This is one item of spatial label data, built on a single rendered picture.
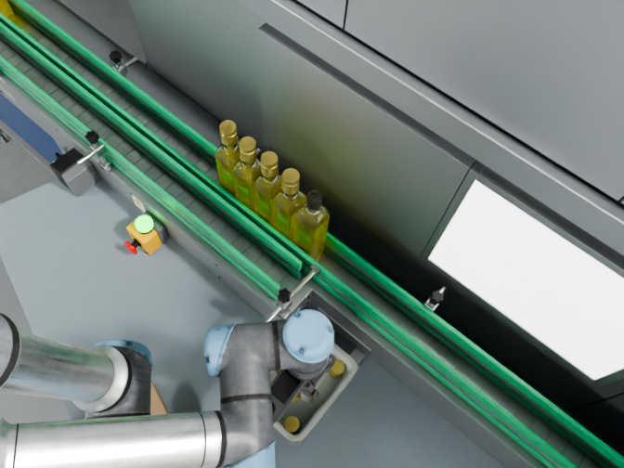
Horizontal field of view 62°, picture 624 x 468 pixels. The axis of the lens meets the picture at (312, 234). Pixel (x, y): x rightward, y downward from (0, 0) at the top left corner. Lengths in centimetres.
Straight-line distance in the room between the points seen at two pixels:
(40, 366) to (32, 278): 67
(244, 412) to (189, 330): 59
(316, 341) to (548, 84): 47
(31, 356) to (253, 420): 32
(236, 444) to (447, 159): 55
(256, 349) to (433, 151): 44
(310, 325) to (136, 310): 69
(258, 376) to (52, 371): 30
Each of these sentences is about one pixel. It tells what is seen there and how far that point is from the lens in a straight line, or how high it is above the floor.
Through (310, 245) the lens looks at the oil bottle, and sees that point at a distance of 113.
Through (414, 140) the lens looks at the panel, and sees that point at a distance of 93.
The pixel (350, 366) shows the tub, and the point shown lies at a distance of 122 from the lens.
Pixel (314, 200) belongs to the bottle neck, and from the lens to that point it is 105.
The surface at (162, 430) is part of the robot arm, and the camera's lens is 74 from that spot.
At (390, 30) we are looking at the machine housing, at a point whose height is 145.
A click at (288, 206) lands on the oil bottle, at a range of 108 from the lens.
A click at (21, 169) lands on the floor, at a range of 269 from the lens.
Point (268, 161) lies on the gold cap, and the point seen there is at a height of 116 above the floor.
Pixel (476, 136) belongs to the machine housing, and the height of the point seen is 138.
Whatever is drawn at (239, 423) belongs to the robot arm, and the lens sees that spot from 77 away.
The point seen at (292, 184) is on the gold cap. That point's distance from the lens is 102.
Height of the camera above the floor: 201
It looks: 62 degrees down
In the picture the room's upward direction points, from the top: 7 degrees clockwise
